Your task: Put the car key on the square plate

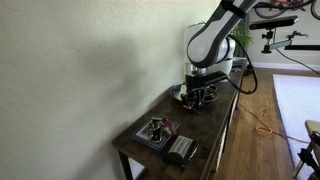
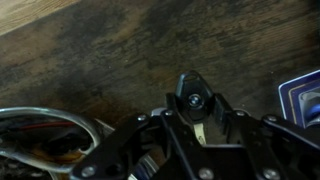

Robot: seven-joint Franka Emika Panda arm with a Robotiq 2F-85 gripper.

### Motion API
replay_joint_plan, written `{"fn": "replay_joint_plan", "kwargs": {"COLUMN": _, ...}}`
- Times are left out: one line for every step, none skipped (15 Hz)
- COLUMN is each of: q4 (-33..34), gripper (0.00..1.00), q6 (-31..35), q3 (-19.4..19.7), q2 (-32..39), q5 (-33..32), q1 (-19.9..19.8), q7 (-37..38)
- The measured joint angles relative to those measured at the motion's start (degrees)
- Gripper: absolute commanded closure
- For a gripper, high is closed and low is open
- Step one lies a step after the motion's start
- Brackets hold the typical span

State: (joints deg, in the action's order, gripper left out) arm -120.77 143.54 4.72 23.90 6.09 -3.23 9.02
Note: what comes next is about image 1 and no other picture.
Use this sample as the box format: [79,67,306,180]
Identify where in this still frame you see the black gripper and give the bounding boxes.
[181,74,209,115]

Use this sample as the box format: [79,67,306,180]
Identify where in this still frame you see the dark blue round plate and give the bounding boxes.
[169,83,219,105]

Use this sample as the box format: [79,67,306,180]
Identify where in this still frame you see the square plate blue rim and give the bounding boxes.
[131,116,181,151]

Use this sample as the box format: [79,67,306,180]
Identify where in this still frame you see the dark wooden console table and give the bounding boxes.
[111,58,249,180]

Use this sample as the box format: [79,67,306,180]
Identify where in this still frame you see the white ribbed sheet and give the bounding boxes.
[168,135,194,156]

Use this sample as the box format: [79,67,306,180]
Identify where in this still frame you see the silver metal keys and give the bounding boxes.
[146,118,164,143]

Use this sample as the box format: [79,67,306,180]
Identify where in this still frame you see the grey flat device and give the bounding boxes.
[232,56,248,73]

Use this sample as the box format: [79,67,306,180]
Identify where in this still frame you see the black rectangular box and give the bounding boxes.
[162,134,200,169]

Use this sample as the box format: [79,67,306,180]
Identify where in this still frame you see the pale floor rug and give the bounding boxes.
[272,73,320,180]

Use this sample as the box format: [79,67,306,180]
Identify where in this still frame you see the black horizontal bar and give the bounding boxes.
[284,44,320,51]

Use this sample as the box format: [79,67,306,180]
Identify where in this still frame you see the beige seat chair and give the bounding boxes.
[292,119,320,180]

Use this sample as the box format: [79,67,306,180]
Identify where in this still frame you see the black clamp on chair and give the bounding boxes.
[297,133,320,174]

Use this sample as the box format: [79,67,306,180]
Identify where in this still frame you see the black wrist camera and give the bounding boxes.
[202,70,230,85]

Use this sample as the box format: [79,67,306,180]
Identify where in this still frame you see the red strap keychain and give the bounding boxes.
[162,119,179,137]

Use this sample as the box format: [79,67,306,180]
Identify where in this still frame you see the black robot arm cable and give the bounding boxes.
[225,33,259,95]

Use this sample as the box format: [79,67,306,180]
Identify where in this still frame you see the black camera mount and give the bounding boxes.
[260,28,278,54]

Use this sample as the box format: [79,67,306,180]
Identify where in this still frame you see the orange floor cable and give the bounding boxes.
[238,102,311,145]

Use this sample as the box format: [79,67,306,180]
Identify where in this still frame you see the grey metal bracket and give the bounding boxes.
[269,39,294,51]

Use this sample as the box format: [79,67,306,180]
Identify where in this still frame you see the thin black camera cable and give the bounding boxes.
[275,48,320,77]

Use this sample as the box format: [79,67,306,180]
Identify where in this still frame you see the black stereo camera bar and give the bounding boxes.
[249,14,300,31]

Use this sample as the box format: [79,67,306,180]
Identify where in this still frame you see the red frame bicycle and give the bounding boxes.
[253,0,320,20]

